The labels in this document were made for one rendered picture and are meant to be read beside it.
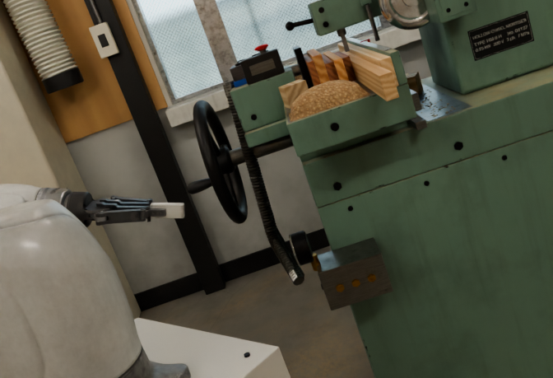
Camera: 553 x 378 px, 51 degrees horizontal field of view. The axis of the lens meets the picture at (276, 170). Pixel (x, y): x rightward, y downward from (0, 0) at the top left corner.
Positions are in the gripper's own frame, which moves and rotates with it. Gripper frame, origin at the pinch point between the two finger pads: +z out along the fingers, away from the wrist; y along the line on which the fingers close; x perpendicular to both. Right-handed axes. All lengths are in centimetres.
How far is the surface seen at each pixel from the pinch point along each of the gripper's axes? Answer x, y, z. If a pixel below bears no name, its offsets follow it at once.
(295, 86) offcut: -27.2, -7.2, 26.1
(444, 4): -42, -10, 52
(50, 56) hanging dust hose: -23, 115, -64
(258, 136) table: -16.3, -0.5, 19.1
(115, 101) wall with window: -3, 133, -45
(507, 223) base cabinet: -2, -12, 67
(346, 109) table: -25.2, -21.5, 33.8
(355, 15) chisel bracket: -40, 7, 39
